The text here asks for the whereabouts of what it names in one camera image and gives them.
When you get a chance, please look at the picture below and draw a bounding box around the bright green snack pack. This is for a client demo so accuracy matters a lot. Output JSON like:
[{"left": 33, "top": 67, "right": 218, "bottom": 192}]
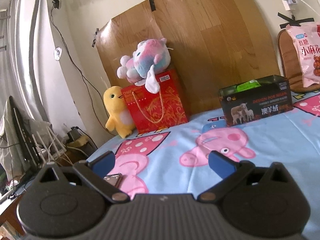
[{"left": 236, "top": 80, "right": 261, "bottom": 92}]

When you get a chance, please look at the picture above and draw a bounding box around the smartphone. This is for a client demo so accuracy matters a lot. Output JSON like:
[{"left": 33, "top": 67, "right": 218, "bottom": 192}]
[{"left": 104, "top": 173, "right": 123, "bottom": 188}]

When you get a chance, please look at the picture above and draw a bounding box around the blue Peppa Pig bedsheet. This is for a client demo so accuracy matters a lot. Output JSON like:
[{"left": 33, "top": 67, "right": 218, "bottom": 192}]
[{"left": 89, "top": 91, "right": 319, "bottom": 239}]

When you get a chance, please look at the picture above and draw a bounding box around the yellow duck plush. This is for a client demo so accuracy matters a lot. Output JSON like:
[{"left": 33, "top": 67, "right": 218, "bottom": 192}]
[{"left": 103, "top": 86, "right": 135, "bottom": 138}]

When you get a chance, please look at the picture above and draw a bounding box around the white wifi router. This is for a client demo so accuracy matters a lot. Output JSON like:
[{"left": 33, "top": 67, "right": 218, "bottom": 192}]
[{"left": 31, "top": 126, "right": 69, "bottom": 164}]

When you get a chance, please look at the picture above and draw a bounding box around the red gift bag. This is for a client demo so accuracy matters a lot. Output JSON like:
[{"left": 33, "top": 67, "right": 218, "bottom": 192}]
[{"left": 121, "top": 69, "right": 189, "bottom": 134}]

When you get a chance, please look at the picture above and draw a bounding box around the black sheep print box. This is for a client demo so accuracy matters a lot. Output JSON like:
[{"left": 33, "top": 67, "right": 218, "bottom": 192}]
[{"left": 219, "top": 75, "right": 293, "bottom": 127}]

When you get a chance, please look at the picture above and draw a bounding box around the pink blue unicorn plush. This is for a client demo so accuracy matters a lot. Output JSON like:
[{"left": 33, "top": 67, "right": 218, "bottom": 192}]
[{"left": 117, "top": 38, "right": 171, "bottom": 94}]

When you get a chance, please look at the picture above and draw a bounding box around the brown seat cushion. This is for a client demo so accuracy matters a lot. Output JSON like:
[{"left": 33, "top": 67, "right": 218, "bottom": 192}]
[{"left": 277, "top": 30, "right": 319, "bottom": 93}]

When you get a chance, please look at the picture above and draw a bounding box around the wooden headboard panel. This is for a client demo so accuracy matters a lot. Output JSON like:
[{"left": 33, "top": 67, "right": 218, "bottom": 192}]
[{"left": 96, "top": 0, "right": 279, "bottom": 114}]

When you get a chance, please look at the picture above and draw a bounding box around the pink fried dough snack bag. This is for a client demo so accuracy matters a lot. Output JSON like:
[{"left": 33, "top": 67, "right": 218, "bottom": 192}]
[{"left": 286, "top": 22, "right": 319, "bottom": 88}]

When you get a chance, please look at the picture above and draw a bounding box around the black wall cable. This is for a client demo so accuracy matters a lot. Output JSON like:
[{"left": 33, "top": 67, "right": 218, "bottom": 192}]
[{"left": 49, "top": 0, "right": 113, "bottom": 137}]

